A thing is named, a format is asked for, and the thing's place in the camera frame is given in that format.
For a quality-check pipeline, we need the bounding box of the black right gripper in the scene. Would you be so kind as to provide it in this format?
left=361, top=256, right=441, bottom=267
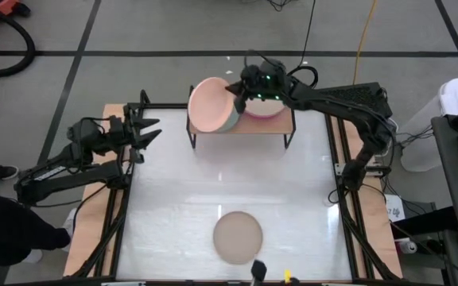
left=223, top=58, right=293, bottom=115

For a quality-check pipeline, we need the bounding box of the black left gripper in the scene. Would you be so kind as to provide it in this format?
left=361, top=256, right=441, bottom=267
left=107, top=107, right=164, bottom=164

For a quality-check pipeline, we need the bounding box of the salmon pink round plate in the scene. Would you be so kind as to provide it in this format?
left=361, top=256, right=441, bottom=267
left=244, top=97, right=286, bottom=117

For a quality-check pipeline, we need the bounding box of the light peach round plate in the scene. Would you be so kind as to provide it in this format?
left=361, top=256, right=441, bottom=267
left=187, top=76, right=240, bottom=133

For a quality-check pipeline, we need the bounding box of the wooden shelf with black legs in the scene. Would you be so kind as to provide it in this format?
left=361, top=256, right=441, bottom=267
left=186, top=84, right=297, bottom=151

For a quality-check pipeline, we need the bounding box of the white table mat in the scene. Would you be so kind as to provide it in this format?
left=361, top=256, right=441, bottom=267
left=115, top=107, right=353, bottom=281

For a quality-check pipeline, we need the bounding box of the taupe round plate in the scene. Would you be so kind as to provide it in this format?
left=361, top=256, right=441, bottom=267
left=212, top=211, right=264, bottom=265

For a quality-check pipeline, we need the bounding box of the small black device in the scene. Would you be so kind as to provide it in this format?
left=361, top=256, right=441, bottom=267
left=250, top=259, right=269, bottom=286

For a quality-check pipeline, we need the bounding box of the white paper sheet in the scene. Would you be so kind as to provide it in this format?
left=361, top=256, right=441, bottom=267
left=385, top=193, right=407, bottom=222

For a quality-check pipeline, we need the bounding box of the translucent grey plastic cover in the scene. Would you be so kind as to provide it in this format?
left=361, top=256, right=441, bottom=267
left=398, top=93, right=452, bottom=174

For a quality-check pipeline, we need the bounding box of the white can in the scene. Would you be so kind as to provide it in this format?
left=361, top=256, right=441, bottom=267
left=398, top=238, right=418, bottom=255

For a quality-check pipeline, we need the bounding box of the black floor box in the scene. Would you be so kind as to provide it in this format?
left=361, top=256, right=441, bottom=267
left=391, top=206, right=458, bottom=239

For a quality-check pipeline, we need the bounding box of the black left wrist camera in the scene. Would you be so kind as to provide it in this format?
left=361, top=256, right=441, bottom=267
left=109, top=114, right=126, bottom=134

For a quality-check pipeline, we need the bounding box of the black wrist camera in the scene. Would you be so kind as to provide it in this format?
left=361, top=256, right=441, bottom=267
left=109, top=114, right=126, bottom=134
left=249, top=63, right=278, bottom=85

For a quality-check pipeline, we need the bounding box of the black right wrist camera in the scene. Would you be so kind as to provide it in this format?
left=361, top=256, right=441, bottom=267
left=249, top=63, right=278, bottom=85

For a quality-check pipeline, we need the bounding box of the black coiled cable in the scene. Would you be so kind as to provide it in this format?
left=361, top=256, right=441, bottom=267
left=290, top=0, right=320, bottom=91

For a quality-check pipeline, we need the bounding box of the black aluminium table frame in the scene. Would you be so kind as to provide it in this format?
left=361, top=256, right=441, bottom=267
left=68, top=89, right=403, bottom=286

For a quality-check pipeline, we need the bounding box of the yellow cable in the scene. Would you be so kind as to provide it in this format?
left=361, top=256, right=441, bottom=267
left=351, top=0, right=380, bottom=86

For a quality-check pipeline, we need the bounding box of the black vacuum hose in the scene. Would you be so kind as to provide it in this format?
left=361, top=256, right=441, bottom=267
left=0, top=0, right=37, bottom=78

